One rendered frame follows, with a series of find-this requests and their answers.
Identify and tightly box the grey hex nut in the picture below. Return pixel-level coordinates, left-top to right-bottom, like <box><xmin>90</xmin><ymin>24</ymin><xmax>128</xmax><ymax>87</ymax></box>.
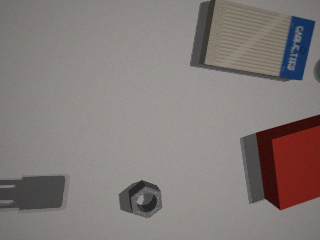
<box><xmin>129</xmin><ymin>180</ymin><xmax>162</xmax><ymax>219</ymax></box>

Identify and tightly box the red rectangular block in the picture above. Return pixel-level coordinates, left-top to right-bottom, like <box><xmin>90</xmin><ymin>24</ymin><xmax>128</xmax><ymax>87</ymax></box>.
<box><xmin>256</xmin><ymin>115</ymin><xmax>320</xmax><ymax>210</ymax></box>

